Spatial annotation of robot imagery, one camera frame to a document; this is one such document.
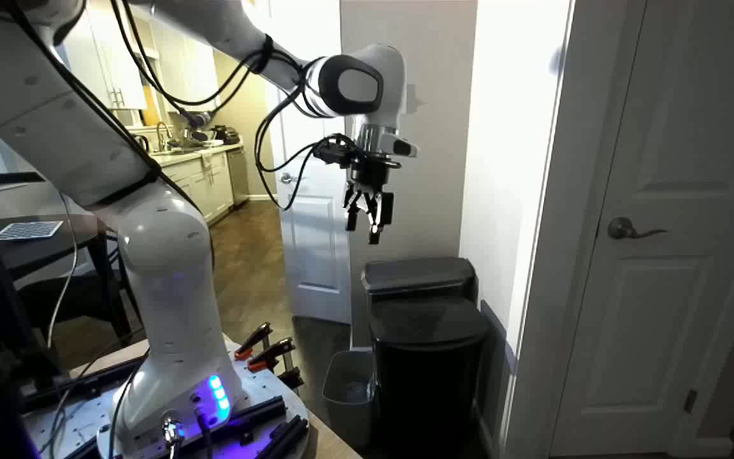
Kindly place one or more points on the dark door hinge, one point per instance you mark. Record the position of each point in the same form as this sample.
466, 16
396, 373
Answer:
689, 402

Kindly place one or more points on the grey tablet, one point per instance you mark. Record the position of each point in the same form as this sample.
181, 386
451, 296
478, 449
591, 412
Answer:
32, 230

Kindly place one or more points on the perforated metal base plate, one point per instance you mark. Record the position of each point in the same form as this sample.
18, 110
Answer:
69, 423

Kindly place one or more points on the black aluminium rail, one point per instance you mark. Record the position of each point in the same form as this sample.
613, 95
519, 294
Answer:
253, 423

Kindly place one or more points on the red black clamp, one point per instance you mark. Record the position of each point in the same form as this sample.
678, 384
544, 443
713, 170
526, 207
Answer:
270, 354
253, 338

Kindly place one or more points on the dark grey trash bin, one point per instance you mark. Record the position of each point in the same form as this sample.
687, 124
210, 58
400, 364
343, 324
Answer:
418, 276

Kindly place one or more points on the white panel door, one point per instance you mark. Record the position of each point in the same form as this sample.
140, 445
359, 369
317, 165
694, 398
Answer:
673, 323

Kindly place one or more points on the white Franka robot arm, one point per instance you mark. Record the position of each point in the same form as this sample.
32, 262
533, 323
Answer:
163, 281

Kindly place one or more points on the black trash bin body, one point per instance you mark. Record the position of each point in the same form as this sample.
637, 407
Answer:
427, 398

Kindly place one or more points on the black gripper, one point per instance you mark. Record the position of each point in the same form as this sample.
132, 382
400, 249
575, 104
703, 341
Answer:
372, 174

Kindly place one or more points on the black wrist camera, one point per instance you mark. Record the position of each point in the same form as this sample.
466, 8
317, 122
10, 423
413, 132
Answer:
332, 151

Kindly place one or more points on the white interior door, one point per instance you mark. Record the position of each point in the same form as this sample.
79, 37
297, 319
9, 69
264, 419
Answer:
317, 257

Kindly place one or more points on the white upper kitchen cabinet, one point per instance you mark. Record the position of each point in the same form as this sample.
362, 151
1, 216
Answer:
103, 60

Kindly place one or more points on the dark wooden side table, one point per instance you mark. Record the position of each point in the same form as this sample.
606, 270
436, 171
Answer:
36, 250

